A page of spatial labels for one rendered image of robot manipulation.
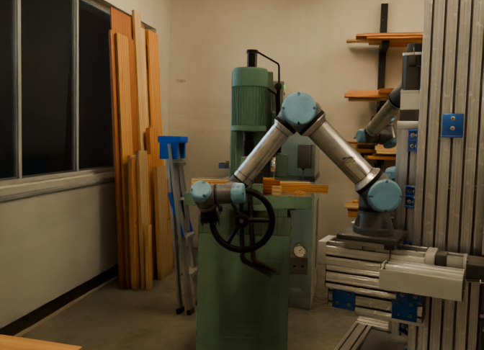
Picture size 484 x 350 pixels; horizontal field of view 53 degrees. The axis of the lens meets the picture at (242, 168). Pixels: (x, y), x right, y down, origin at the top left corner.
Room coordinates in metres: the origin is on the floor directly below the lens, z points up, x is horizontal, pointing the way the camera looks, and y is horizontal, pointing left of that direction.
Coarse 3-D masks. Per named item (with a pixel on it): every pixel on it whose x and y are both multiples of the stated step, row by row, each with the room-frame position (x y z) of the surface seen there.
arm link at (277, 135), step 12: (276, 120) 1.85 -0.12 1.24; (276, 132) 1.85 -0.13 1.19; (288, 132) 1.84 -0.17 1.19; (264, 144) 1.85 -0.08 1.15; (276, 144) 1.85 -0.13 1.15; (252, 156) 1.86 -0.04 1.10; (264, 156) 1.85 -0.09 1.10; (240, 168) 1.87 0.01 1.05; (252, 168) 1.85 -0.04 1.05; (228, 180) 1.89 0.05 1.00; (240, 180) 1.86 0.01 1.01; (252, 180) 1.88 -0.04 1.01
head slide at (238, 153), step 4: (236, 132) 2.53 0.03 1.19; (240, 132) 2.53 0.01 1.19; (236, 136) 2.53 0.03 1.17; (240, 136) 2.53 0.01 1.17; (256, 136) 2.52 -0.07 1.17; (260, 136) 2.52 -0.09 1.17; (236, 140) 2.53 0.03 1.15; (240, 140) 2.53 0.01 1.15; (256, 140) 2.52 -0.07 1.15; (236, 144) 2.53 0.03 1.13; (240, 144) 2.53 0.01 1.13; (256, 144) 2.52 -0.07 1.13; (236, 148) 2.53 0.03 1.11; (240, 148) 2.53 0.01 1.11; (236, 152) 2.53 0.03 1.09; (240, 152) 2.53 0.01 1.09; (236, 156) 2.53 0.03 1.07; (240, 156) 2.53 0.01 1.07; (236, 160) 2.53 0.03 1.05; (240, 160) 2.53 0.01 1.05; (236, 164) 2.53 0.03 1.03; (240, 164) 2.53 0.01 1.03; (236, 168) 2.53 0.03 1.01
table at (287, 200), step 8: (288, 192) 2.40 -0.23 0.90; (184, 200) 2.30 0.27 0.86; (192, 200) 2.29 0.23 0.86; (272, 200) 2.27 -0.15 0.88; (280, 200) 2.26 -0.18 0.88; (288, 200) 2.26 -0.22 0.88; (296, 200) 2.26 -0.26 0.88; (304, 200) 2.26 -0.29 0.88; (232, 208) 2.18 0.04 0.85; (256, 208) 2.18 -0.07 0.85; (264, 208) 2.17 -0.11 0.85; (280, 208) 2.27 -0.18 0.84; (288, 208) 2.26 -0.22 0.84; (296, 208) 2.26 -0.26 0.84; (304, 208) 2.26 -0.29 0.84
